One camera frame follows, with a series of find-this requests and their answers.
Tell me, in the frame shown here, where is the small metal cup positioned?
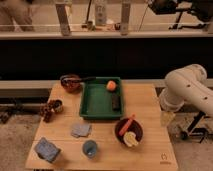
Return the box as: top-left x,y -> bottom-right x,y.
53,99 -> 63,113

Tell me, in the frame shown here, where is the yellow banana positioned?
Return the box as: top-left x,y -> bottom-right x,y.
123,131 -> 139,147

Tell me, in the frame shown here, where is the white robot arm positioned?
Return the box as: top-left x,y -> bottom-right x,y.
159,64 -> 213,117

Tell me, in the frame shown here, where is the grey folded cloth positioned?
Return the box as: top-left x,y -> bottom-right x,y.
71,123 -> 92,138

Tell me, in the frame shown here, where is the brown pot with black handle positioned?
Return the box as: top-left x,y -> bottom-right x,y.
60,74 -> 95,93

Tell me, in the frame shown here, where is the black camera on tripod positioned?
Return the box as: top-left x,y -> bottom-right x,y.
148,0 -> 213,30

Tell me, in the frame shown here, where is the orange carrot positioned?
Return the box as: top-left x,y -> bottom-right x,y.
119,114 -> 135,136

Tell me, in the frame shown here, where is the blue sponge block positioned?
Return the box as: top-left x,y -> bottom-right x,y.
34,137 -> 61,163

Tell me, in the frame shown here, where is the person in beige trousers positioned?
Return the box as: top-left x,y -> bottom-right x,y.
0,0 -> 34,32

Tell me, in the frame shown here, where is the orange fruit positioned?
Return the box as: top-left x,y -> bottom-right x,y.
106,80 -> 117,91

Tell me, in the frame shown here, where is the blue ceramic cup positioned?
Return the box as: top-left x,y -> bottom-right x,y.
82,140 -> 98,158

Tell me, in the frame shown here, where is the green plastic tray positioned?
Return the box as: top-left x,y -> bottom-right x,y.
79,77 -> 124,120

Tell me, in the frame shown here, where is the dark red bowl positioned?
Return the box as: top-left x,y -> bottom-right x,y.
114,118 -> 143,143

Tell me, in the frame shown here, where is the black wheeled stand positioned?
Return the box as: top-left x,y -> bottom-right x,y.
180,111 -> 213,142

